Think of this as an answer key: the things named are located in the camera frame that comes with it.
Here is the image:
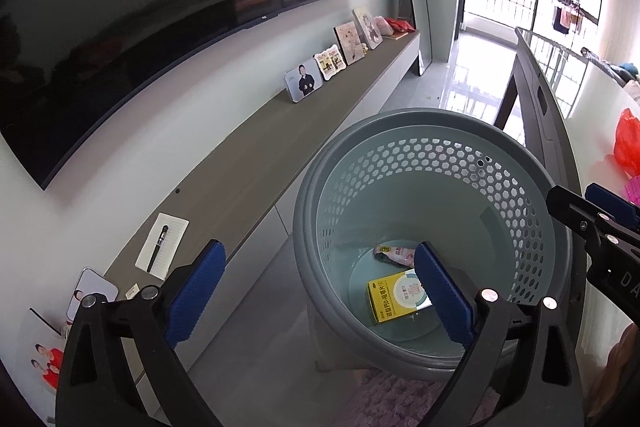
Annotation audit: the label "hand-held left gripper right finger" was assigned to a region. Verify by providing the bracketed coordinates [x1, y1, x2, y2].
[413, 241, 586, 427]

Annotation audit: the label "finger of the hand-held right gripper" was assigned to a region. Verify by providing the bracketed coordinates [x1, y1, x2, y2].
[584, 183, 640, 230]
[546, 186, 608, 239]

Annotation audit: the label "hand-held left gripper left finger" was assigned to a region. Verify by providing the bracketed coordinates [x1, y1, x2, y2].
[54, 239, 227, 427]

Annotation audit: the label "red plastic bag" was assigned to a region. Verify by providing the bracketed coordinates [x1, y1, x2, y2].
[613, 108, 640, 178]

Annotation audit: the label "grey perforated plastic basket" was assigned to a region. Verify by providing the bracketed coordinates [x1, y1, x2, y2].
[292, 108, 573, 383]

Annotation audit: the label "pink plastic item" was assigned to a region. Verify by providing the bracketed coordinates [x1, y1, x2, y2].
[622, 174, 640, 208]

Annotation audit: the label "yellow medicine box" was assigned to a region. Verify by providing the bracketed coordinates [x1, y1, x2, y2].
[366, 270, 435, 325]

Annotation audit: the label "black pen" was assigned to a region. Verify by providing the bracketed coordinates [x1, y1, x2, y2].
[147, 226, 170, 273]

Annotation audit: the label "pink snack packet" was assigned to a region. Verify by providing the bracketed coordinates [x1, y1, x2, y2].
[373, 245, 418, 269]

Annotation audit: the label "white notepad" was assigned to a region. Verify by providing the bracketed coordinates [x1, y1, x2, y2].
[135, 213, 190, 281]

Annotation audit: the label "pale purple fluffy rug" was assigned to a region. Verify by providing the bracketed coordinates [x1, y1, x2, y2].
[345, 369, 501, 427]

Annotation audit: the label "checked cloth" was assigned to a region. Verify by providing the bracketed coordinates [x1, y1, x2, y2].
[580, 48, 613, 74]

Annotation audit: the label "long wooden top cabinet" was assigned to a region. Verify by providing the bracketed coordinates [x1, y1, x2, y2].
[100, 29, 421, 388]

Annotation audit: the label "photo with red-clad figures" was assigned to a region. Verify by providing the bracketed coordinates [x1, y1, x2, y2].
[27, 307, 68, 393]

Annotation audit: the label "clothes on drying rack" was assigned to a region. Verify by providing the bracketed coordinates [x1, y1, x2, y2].
[552, 4, 586, 35]

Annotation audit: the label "black flat television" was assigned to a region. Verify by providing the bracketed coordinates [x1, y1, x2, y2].
[0, 0, 363, 190]

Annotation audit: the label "rounded white photo frame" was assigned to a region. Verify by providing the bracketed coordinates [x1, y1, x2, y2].
[65, 268, 120, 338]

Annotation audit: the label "white frame portrait photo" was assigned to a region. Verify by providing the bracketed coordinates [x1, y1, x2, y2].
[285, 58, 322, 104]

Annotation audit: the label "scalloped white photo frame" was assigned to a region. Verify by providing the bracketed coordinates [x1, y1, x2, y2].
[313, 47, 347, 82]

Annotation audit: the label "square cartoon photo frame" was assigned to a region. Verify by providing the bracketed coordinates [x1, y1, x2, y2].
[334, 21, 367, 66]

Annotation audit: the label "child portrait photo frame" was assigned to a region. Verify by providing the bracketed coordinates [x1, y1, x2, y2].
[352, 7, 384, 50]

